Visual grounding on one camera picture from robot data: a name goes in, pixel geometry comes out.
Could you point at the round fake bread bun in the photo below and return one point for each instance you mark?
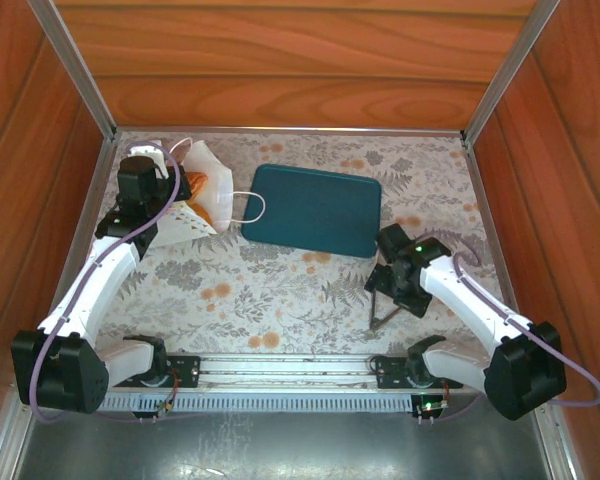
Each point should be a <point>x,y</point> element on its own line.
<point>198,181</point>

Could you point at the white patterned paper bag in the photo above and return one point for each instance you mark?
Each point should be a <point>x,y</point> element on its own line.
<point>220,195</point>

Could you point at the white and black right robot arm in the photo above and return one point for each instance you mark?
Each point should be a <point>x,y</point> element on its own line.
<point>470,300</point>

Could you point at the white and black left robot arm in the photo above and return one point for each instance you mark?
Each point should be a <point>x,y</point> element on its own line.
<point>105,280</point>

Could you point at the floral tablecloth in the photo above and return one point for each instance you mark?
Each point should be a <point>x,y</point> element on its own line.
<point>280,300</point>

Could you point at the small circuit board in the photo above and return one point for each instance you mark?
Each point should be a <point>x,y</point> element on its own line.
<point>430,405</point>
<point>165,407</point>

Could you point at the teal plastic tray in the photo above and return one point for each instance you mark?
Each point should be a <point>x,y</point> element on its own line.
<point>315,210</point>

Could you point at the galvanised metal sheet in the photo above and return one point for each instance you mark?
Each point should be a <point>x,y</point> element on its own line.
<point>280,450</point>

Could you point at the aluminium frame side rail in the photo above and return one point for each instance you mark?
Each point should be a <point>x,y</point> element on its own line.
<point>480,190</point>
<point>100,175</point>

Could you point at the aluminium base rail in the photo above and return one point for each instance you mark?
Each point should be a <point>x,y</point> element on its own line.
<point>285,367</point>

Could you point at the aluminium frame post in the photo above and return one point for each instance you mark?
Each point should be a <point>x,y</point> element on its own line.
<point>75,70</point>
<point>510,75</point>

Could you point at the long aluminium frame rail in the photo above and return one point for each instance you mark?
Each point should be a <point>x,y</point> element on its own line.
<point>280,131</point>

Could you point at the aluminium lower frame rail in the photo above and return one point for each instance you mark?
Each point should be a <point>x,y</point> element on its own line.
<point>5,440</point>
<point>555,440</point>

